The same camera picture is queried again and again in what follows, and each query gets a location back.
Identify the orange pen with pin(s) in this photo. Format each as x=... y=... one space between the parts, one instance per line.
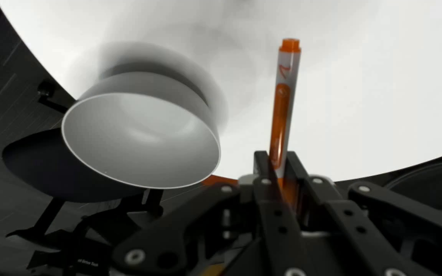
x=288 y=68

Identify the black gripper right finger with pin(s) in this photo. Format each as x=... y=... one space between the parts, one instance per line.
x=387 y=225

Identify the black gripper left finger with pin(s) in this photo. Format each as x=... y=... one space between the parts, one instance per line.
x=212 y=223

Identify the grey bowl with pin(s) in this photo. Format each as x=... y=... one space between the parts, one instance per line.
x=143 y=130

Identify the round white table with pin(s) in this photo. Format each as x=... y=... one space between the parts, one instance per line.
x=369 y=96

